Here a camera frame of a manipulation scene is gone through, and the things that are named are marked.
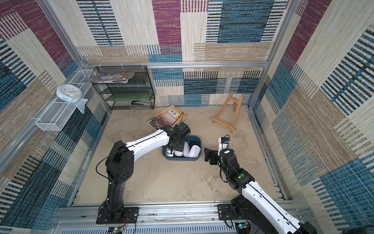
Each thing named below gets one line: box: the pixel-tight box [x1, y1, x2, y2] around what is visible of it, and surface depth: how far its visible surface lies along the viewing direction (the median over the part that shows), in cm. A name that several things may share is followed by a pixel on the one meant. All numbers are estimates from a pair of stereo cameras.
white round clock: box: [56, 83, 83, 103], surface depth 76 cm
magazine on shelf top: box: [85, 71, 135, 83], surface depth 89 cm
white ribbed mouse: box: [188, 144, 202, 158], surface depth 93 cm
